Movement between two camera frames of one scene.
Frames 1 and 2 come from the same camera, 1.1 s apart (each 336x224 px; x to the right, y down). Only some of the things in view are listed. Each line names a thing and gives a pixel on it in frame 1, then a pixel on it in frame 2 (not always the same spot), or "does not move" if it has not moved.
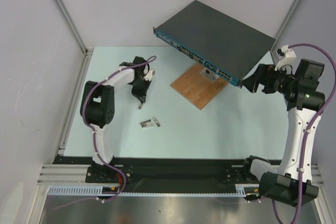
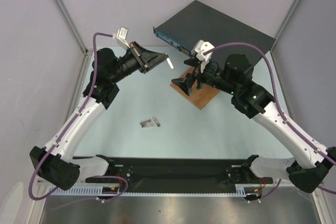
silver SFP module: [146, 125] does not move
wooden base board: [197, 89] does not move
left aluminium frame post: [62, 9] does not move
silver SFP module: [156, 121] does not move
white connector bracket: [149, 76] → [122, 35]
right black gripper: [261, 78] → [197, 78]
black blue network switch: [214, 40] does not move
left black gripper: [141, 94] → [140, 54]
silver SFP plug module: [145, 123] → [170, 63]
